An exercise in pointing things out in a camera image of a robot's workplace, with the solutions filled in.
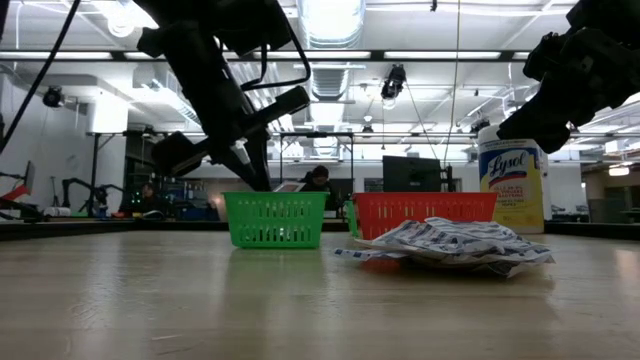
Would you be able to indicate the black overhead light bar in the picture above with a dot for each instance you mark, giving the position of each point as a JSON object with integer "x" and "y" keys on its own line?
{"x": 440, "y": 55}

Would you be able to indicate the person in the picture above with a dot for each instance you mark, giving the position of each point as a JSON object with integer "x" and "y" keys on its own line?
{"x": 320, "y": 180}
{"x": 147, "y": 197}

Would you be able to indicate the red white square packet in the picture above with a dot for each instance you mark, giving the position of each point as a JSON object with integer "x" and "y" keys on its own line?
{"x": 289, "y": 187}

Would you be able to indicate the red plastic mesh basket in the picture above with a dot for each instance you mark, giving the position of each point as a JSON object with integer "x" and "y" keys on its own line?
{"x": 425, "y": 207}

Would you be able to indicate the glowing ceiling lamp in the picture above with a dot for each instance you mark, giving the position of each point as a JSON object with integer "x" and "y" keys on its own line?
{"x": 618, "y": 170}

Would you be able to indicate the Lysol wipes canister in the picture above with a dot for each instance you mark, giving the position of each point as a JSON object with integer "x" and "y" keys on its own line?
{"x": 510, "y": 190}

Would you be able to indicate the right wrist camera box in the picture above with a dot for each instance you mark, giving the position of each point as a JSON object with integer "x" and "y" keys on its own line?
{"x": 605, "y": 15}

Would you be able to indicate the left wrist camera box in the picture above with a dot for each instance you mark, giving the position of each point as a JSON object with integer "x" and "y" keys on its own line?
{"x": 255, "y": 25}

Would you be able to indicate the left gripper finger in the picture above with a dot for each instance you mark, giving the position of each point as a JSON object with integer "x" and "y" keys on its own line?
{"x": 261, "y": 165}
{"x": 242, "y": 170}

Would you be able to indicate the black overhead camera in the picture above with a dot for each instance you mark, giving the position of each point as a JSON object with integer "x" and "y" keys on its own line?
{"x": 394, "y": 82}

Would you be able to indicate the green plastic mesh basket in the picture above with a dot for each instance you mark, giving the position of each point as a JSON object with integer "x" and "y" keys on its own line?
{"x": 351, "y": 217}
{"x": 275, "y": 220}

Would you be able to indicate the black ceiling spotlight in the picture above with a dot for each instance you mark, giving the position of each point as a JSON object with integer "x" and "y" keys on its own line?
{"x": 52, "y": 96}
{"x": 480, "y": 125}

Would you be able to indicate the black background rig frame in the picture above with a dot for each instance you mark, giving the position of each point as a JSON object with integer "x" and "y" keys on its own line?
{"x": 316, "y": 134}

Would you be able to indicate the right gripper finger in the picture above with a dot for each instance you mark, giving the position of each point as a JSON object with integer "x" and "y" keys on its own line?
{"x": 542, "y": 130}

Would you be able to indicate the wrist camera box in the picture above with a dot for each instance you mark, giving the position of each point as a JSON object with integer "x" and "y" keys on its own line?
{"x": 605, "y": 15}
{"x": 255, "y": 25}

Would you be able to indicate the dark equipment rack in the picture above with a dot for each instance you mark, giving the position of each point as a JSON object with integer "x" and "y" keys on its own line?
{"x": 137, "y": 165}

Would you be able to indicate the black background robot arm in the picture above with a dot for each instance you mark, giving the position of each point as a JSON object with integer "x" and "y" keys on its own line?
{"x": 92, "y": 187}

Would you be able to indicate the black computer monitor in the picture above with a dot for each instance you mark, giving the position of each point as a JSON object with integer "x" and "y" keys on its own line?
{"x": 412, "y": 174}

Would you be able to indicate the black red background device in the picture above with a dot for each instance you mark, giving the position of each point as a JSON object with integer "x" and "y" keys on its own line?
{"x": 17, "y": 192}

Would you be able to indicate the round silver air duct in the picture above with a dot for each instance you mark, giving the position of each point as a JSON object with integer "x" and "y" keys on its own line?
{"x": 330, "y": 30}

